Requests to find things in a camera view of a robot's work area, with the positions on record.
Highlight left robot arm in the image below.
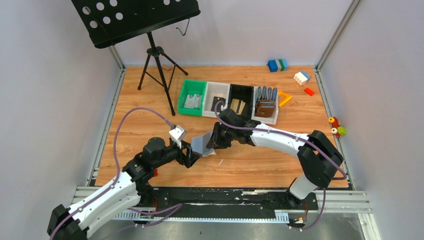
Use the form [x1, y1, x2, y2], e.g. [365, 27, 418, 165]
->
[47, 137, 202, 240]

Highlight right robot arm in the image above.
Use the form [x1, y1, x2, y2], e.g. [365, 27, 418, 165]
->
[205, 108, 344, 201]

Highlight gold cards in black bin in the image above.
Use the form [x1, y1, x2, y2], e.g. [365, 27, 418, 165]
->
[230, 98, 246, 115]

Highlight black card in white bin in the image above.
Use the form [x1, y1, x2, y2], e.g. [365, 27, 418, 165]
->
[210, 96, 226, 113]

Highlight silver cards in green bin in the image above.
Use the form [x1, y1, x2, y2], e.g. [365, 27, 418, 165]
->
[183, 94, 202, 109]

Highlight black plastic bin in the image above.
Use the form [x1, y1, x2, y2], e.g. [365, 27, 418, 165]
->
[228, 84, 254, 121]

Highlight white plastic bin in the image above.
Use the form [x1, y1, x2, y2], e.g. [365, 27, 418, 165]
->
[201, 81, 231, 118]

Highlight white bin with wallets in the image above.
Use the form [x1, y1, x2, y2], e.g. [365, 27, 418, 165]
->
[251, 86, 279, 125]

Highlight brown leather wallets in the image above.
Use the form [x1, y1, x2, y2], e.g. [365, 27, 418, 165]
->
[254, 100, 276, 118]

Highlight green plastic bin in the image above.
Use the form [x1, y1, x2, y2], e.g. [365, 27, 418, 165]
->
[177, 79, 207, 117]

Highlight yellow plastic angle piece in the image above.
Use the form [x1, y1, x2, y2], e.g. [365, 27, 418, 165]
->
[278, 90, 292, 108]

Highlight blue green block stack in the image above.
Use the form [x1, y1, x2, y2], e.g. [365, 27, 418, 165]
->
[267, 58, 289, 73]

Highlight red toy brick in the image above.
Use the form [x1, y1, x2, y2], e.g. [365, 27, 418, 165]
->
[304, 87, 315, 96]

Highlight white blue toy block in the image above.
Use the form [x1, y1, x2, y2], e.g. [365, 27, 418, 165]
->
[293, 70, 311, 86]

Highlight red green toy car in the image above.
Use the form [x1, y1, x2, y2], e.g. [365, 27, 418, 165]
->
[328, 116, 347, 138]

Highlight black music stand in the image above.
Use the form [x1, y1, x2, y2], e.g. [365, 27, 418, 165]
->
[72, 0, 201, 116]

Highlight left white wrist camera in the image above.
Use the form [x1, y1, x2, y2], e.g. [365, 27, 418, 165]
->
[168, 125, 188, 149]

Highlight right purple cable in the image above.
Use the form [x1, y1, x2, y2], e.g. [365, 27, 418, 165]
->
[213, 100, 348, 232]

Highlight purple cable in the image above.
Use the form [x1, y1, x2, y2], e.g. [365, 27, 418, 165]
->
[48, 106, 184, 240]
[213, 100, 348, 232]

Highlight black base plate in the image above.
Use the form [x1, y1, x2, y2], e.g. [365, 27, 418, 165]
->
[138, 187, 319, 220]

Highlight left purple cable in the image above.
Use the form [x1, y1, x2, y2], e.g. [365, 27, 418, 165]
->
[48, 106, 184, 240]

